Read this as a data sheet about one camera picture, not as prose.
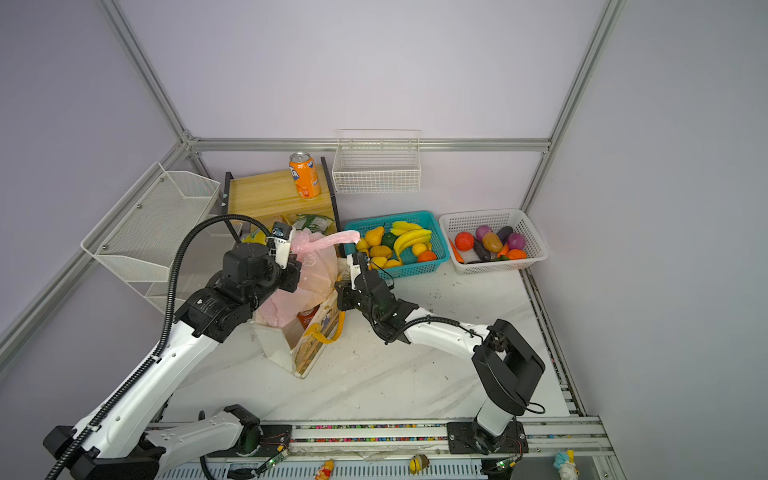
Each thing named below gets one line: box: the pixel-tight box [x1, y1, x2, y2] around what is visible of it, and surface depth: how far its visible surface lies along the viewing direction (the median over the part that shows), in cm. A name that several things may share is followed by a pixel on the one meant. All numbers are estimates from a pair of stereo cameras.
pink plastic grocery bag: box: [253, 230, 360, 327], surface depth 73 cm
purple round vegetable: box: [507, 232, 526, 250], surface depth 110 cm
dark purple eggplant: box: [473, 236, 491, 262], surface depth 112 cm
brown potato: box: [482, 232, 503, 253], surface depth 110 cm
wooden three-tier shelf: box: [222, 157, 340, 231], surface depth 85 cm
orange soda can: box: [288, 151, 321, 199], surface depth 77 cm
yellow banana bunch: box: [390, 221, 432, 260], surface depth 113 cm
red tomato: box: [455, 231, 475, 252], surface depth 113 cm
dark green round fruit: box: [381, 232, 397, 249], surface depth 113 cm
